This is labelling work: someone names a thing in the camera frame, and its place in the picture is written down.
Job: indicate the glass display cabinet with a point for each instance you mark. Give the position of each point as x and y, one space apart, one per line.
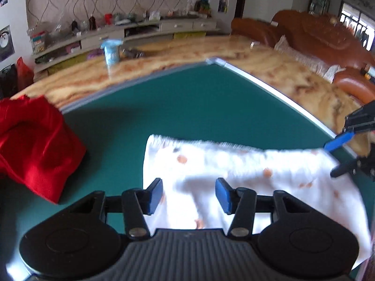
319 1

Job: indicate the small dark object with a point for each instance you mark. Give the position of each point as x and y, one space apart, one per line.
133 53

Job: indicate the wall poster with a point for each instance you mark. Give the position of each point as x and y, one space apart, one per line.
6 44

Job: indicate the red plastic bag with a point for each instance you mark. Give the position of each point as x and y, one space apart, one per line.
25 71

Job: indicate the red cup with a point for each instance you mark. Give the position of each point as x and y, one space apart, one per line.
108 19

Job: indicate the small wall picture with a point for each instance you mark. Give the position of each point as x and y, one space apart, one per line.
223 3

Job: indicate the black bag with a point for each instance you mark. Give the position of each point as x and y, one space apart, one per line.
7 82

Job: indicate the orange brown leather sofa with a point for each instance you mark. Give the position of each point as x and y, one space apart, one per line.
316 35

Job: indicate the dark glass bottle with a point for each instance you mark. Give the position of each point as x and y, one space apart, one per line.
93 23

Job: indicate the blue white plastic cup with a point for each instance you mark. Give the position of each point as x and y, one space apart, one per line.
111 54

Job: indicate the green table mat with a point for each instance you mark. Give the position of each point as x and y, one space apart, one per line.
175 108

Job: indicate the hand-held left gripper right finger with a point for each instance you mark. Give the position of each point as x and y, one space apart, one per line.
224 196

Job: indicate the white polka dot shirt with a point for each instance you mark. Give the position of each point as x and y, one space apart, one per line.
263 181

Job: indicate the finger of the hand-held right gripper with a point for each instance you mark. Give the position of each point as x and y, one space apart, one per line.
339 142
345 166

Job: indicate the beige TV cabinet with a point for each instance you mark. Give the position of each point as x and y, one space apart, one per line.
175 26

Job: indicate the red garment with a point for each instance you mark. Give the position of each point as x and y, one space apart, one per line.
35 152

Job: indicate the pale sofa throw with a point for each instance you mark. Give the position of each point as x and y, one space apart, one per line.
310 61

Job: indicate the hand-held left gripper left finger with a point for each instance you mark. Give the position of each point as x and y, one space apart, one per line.
154 196

